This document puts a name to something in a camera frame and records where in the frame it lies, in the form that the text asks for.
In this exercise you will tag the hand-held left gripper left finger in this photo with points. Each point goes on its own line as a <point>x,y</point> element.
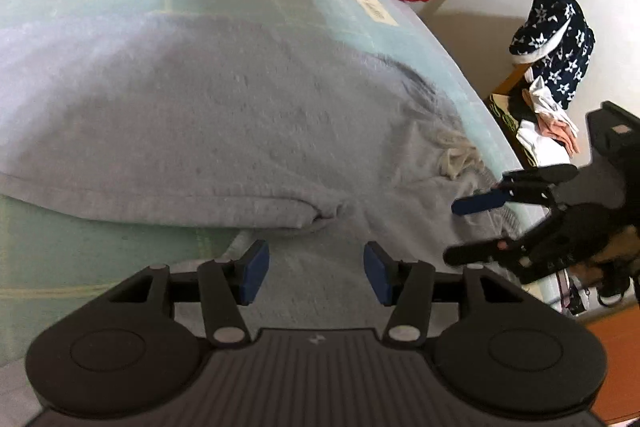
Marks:
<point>255,272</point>

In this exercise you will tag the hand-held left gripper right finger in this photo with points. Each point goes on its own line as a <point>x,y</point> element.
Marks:
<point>377,274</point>

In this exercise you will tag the dark star-print garment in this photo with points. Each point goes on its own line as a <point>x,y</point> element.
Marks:
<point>555,42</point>

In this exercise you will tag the light blue checked bed sheet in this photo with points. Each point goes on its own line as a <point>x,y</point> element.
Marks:
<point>75,227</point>

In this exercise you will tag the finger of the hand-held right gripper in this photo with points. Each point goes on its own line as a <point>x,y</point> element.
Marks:
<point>475,253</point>
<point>480,202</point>

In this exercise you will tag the pink cloth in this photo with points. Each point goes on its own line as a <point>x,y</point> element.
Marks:
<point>565,134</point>

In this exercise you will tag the wooden chair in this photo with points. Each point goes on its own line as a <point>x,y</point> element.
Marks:
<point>512,82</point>

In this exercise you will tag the grey pants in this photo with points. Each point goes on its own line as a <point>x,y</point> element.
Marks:
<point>200,117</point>

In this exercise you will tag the white cloth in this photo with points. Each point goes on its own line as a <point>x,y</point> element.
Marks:
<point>547,102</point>
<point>547,149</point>

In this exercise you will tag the green patterned box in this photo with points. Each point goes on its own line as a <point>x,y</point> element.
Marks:
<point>505,117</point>

